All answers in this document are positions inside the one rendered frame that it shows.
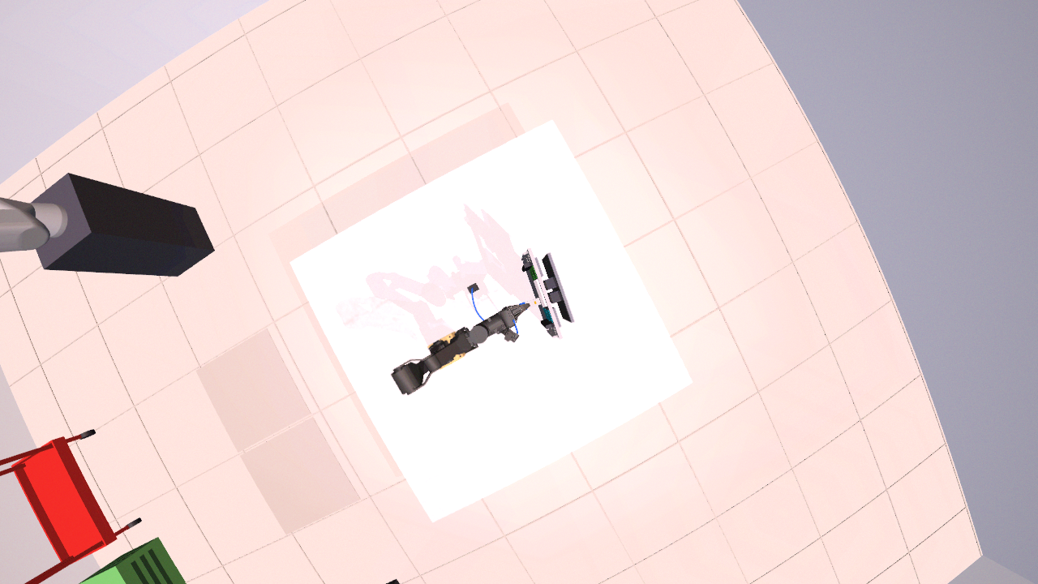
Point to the blue cable plug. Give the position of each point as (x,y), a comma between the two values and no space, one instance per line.
(533,303)

